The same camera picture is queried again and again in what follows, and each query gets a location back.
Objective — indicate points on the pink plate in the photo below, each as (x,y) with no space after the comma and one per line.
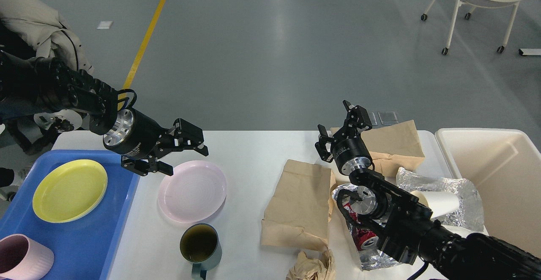
(194,192)

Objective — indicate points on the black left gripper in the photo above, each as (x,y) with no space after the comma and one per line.
(135,136)

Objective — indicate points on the white paper cup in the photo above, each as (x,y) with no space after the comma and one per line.
(440,202)

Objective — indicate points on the crumpled brown paper ball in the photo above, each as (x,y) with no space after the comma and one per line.
(321,268)

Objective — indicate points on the white bar on floor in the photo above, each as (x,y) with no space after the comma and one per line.
(524,52)

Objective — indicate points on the yellow plate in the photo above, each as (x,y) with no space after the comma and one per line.
(70,191)

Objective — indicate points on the brown paper bag rear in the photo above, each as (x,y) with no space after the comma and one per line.
(395,146)

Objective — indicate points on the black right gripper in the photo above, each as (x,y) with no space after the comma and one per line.
(347,147)

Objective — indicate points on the flat brown paper bag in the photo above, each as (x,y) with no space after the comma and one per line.
(300,209)

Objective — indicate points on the crushed red soda can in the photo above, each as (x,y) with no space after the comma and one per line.
(364,239)

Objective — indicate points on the crumpled aluminium foil right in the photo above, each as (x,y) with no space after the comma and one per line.
(470,214)

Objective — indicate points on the white floor label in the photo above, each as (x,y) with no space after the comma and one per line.
(104,25)

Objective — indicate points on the blue plastic tray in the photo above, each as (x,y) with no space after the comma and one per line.
(83,249)

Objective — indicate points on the aluminium foil under can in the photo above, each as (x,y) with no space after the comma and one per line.
(372,259)

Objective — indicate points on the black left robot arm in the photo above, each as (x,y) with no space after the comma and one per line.
(48,85)

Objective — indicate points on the pink mug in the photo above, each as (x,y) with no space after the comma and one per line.
(22,258)

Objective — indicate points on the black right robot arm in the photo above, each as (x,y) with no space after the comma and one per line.
(403,224)

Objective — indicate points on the beige plastic bin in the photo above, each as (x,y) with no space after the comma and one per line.
(505,167)

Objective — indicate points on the person in black clothes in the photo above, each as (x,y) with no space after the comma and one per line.
(13,44)

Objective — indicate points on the dark teal mug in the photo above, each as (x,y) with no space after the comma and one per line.
(200,246)

